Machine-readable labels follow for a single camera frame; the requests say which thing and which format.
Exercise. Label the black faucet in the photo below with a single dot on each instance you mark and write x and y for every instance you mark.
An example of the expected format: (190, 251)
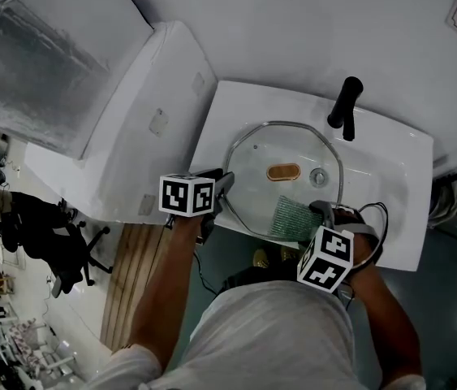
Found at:
(346, 104)

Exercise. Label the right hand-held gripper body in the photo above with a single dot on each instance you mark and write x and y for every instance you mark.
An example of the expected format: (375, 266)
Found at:
(325, 258)

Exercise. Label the person's right shoe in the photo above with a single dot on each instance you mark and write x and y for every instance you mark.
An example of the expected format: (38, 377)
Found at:
(289, 253)

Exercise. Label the person's left forearm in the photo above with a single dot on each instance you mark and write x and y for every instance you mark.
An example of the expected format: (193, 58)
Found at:
(163, 291)

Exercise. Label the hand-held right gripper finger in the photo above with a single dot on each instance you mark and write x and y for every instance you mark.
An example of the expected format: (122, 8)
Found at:
(350, 217)
(327, 215)

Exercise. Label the white metal drying rack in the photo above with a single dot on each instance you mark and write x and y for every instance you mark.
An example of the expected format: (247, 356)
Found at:
(17, 339)

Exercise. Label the person's left shoe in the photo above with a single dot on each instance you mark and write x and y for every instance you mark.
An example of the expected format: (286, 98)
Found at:
(261, 257)

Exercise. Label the metal sink drain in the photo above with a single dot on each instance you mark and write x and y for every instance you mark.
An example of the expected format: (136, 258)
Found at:
(318, 176)

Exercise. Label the white sink basin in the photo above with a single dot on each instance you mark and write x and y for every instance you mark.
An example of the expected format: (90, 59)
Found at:
(386, 169)

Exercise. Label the wooden slat platform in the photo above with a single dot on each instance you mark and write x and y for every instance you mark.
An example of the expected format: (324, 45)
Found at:
(139, 282)

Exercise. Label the black office chair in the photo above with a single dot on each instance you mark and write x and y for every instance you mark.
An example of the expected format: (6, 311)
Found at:
(41, 234)

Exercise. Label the person's black trousers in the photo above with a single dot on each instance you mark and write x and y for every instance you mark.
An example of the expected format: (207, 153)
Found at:
(260, 276)

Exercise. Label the person's white shirt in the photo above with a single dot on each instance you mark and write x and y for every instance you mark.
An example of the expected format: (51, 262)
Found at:
(272, 339)

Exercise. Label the pale hanging towel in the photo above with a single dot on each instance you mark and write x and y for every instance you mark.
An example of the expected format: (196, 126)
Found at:
(445, 205)

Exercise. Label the person's right forearm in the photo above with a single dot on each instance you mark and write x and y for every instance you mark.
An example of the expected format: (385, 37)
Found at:
(386, 319)

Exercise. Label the white foam box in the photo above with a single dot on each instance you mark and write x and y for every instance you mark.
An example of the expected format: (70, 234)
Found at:
(130, 136)

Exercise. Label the green scrubbing sponge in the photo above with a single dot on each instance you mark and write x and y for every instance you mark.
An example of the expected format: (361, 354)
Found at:
(293, 219)

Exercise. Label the person's shoe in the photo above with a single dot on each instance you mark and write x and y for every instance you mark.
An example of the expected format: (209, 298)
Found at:
(261, 257)
(289, 253)

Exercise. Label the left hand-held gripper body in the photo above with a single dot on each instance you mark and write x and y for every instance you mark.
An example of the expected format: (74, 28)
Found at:
(185, 195)

